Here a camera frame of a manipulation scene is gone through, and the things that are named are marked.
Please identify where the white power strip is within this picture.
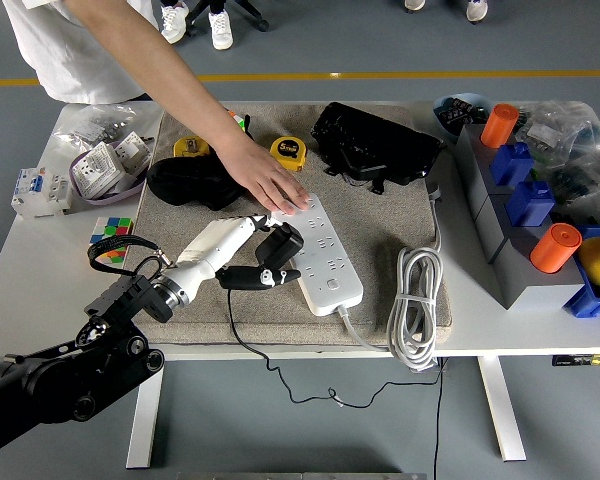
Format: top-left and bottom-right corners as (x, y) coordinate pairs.
(271, 193), (365, 317)

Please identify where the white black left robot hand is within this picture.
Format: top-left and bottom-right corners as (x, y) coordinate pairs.
(165, 213), (302, 301)

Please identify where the yellow tape measure round label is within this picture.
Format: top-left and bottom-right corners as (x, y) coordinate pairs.
(268, 135), (309, 173)

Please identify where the blue plastic block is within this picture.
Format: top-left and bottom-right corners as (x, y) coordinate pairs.
(488, 141), (534, 187)
(503, 180), (556, 228)

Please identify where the white power strip cable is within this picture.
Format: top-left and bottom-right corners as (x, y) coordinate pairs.
(335, 184), (445, 372)

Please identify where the clear bag of dark parts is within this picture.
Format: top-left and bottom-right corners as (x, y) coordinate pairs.
(542, 147), (600, 221)

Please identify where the clear bag with white label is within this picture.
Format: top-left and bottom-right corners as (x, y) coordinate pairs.
(515, 99), (600, 164)

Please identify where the white table leg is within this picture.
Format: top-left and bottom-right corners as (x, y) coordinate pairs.
(477, 355), (527, 463)
(125, 360), (165, 470)

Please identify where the large white wall socket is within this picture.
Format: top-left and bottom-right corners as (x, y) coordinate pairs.
(73, 142), (127, 199)

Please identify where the black power adapter plug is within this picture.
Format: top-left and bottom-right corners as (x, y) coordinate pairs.
(254, 222), (305, 271)

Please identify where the black fabric pouch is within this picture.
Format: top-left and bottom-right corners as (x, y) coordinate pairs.
(146, 156), (246, 211)

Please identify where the person's right hand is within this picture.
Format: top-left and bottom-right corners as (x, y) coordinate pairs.
(214, 137), (311, 216)

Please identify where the small white wall socket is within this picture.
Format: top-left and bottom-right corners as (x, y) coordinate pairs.
(113, 130), (155, 175)

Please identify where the black hanging cable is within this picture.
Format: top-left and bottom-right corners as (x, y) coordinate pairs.
(432, 357), (445, 480)

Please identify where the black plastic tray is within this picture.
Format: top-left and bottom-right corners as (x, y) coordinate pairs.
(309, 101), (445, 194)

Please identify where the grey-brown mat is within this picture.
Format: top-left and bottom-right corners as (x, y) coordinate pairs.
(109, 102), (452, 347)

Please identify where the white circuit breaker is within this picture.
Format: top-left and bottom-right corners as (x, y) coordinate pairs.
(10, 165), (74, 220)

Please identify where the blue storage bin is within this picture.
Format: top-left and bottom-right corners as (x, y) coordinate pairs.
(562, 223), (600, 319)

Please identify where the clear bag of screws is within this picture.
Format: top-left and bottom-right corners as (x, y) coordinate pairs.
(52, 103), (161, 154)

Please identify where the orange cylinder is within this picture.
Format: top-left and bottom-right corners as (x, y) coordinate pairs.
(529, 222), (583, 274)
(479, 103), (520, 150)

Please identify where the black table control panel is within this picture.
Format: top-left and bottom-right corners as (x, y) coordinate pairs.
(552, 352), (600, 369)

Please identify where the light blue bowl of parts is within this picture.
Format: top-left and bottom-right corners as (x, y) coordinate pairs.
(431, 91), (495, 141)

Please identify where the grey block holder box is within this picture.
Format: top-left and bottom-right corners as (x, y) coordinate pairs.
(453, 122), (586, 312)

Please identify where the black office chair base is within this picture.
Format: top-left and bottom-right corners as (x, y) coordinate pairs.
(185, 0), (270, 37)

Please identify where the thin black adapter cord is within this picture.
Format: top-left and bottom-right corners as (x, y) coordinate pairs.
(227, 287), (441, 410)

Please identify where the purple shallow bowl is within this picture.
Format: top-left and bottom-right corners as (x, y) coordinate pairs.
(68, 141), (150, 207)

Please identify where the yellow tape measure square label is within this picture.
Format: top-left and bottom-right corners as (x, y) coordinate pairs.
(172, 137), (211, 159)

